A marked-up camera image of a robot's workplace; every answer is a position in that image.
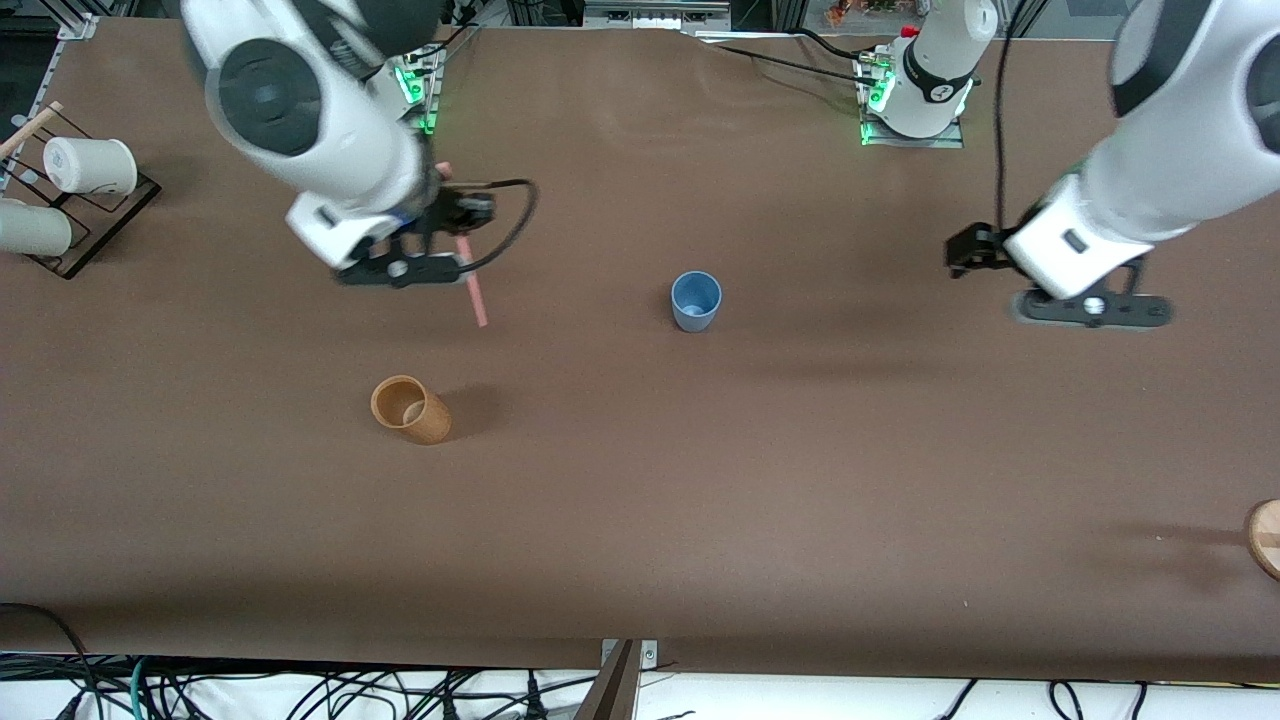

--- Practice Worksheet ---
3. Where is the pink chopstick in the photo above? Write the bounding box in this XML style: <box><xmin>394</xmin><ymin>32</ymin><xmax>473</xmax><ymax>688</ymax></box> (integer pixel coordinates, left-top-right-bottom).
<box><xmin>437</xmin><ymin>162</ymin><xmax>489</xmax><ymax>328</ymax></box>

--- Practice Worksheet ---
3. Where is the blue cup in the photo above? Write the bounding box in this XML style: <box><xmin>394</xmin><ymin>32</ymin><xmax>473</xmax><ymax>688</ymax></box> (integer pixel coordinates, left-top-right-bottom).
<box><xmin>670</xmin><ymin>271</ymin><xmax>723</xmax><ymax>334</ymax></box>

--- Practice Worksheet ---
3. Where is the brown wooden cup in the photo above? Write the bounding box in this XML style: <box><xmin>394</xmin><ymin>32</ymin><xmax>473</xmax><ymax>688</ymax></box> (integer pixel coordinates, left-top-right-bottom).
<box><xmin>370</xmin><ymin>375</ymin><xmax>452</xmax><ymax>446</ymax></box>

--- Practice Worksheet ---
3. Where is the black cup rack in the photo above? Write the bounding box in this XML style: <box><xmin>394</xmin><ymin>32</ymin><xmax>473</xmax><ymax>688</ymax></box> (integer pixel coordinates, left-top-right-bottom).
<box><xmin>0</xmin><ymin>130</ymin><xmax>162</xmax><ymax>281</ymax></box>

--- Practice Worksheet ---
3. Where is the white cup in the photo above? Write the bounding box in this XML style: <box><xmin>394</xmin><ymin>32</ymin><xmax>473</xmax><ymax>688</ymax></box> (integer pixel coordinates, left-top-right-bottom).
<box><xmin>0</xmin><ymin>198</ymin><xmax>73</xmax><ymax>257</ymax></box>
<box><xmin>43</xmin><ymin>137</ymin><xmax>138</xmax><ymax>197</ymax></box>

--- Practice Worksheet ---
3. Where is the grey electronics box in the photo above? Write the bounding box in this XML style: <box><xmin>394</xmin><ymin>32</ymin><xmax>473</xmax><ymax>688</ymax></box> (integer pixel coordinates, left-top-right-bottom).
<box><xmin>583</xmin><ymin>0</ymin><xmax>733</xmax><ymax>31</ymax></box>

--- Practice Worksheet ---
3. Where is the wooden rack stick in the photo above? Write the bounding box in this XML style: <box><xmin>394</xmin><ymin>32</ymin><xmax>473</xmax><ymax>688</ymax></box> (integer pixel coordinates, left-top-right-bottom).
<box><xmin>0</xmin><ymin>100</ymin><xmax>64</xmax><ymax>161</ymax></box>

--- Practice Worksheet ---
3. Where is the round wooden disc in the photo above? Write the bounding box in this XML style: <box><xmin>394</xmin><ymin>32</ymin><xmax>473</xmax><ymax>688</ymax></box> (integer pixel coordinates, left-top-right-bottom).
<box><xmin>1245</xmin><ymin>498</ymin><xmax>1280</xmax><ymax>583</ymax></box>

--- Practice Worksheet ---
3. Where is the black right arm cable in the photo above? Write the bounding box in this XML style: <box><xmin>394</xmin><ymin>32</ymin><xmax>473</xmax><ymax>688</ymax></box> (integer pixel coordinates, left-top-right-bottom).
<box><xmin>452</xmin><ymin>178</ymin><xmax>541</xmax><ymax>276</ymax></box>

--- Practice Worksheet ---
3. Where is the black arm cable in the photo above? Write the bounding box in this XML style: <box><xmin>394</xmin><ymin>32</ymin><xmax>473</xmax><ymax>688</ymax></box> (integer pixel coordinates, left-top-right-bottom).
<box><xmin>992</xmin><ymin>0</ymin><xmax>1033</xmax><ymax>231</ymax></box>
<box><xmin>452</xmin><ymin>178</ymin><xmax>541</xmax><ymax>276</ymax></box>

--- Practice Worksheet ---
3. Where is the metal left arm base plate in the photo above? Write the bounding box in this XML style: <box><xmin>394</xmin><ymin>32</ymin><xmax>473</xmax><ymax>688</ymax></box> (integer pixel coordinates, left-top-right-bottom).
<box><xmin>858</xmin><ymin>50</ymin><xmax>966</xmax><ymax>149</ymax></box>

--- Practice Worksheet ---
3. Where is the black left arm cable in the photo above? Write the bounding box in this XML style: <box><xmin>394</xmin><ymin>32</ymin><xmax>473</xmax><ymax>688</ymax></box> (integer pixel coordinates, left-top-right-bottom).
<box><xmin>992</xmin><ymin>0</ymin><xmax>1033</xmax><ymax>231</ymax></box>

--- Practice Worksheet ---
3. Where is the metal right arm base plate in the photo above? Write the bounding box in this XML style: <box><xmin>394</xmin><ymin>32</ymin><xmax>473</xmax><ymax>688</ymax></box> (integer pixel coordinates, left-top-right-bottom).
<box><xmin>395</xmin><ymin>45</ymin><xmax>443</xmax><ymax>136</ymax></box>

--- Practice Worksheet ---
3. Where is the metal table bracket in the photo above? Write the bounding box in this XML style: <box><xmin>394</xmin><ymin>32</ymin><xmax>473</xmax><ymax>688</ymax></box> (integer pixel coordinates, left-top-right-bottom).
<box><xmin>575</xmin><ymin>640</ymin><xmax>659</xmax><ymax>720</ymax></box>

